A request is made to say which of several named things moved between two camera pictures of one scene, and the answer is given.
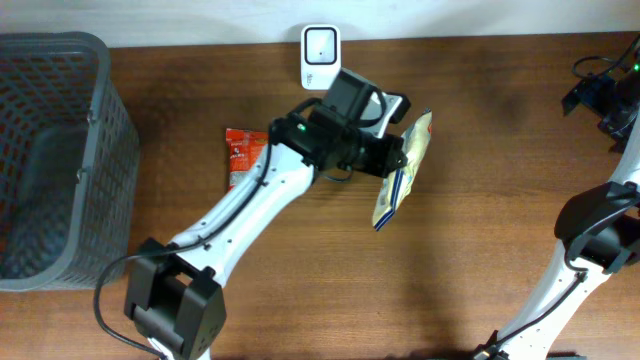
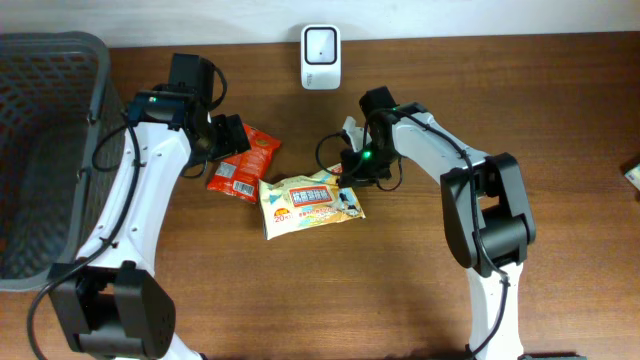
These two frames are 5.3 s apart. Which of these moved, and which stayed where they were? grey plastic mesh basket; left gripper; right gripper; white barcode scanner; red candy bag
Moved: right gripper; red candy bag; left gripper
Stayed: grey plastic mesh basket; white barcode scanner
